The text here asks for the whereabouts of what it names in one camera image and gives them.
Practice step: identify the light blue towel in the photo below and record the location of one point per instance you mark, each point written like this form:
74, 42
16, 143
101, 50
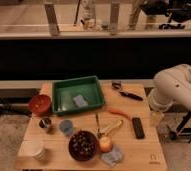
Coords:
112, 157

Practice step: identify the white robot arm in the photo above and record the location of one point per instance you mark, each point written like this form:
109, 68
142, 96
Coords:
172, 84

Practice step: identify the blue plastic cup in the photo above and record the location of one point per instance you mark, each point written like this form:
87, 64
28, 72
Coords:
66, 127

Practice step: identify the small metal cup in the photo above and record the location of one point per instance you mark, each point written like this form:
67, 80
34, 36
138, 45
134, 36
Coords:
46, 124

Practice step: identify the green plastic tray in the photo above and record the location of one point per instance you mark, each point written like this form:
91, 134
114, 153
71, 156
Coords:
64, 91

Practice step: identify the orange carrot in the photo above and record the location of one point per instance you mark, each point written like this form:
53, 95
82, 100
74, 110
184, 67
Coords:
118, 112

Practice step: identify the yellow wooden spatula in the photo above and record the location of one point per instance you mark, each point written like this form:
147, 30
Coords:
107, 130

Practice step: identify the orange apple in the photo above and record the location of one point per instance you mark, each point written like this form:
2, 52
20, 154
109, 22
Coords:
105, 144

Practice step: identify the red bowl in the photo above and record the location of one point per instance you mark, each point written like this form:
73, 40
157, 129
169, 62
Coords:
40, 104

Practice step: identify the black remote control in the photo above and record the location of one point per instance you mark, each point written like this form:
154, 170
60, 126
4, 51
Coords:
138, 129

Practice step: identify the dark brown bowl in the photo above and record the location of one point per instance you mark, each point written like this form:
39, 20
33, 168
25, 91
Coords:
83, 146

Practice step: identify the white stacked bowls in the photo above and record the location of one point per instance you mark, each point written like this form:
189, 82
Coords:
35, 148

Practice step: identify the black handled can opener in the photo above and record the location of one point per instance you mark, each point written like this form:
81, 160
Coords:
117, 86

